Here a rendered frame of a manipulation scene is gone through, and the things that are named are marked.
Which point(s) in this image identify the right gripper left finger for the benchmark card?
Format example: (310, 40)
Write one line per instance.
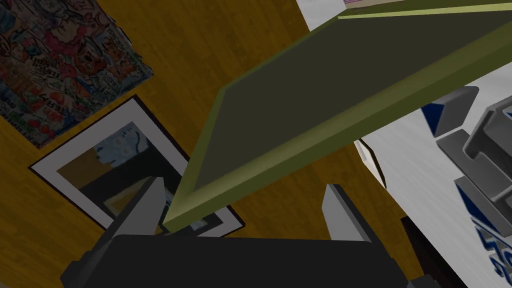
(138, 212)

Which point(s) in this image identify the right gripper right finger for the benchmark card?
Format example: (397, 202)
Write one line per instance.
(344, 218)

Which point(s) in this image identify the olive green table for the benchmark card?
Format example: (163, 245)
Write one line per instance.
(320, 100)

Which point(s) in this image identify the white-framed wall picture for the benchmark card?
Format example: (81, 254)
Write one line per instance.
(100, 160)

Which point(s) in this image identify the colourful cartoon wall poster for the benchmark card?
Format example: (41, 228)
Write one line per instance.
(64, 64)

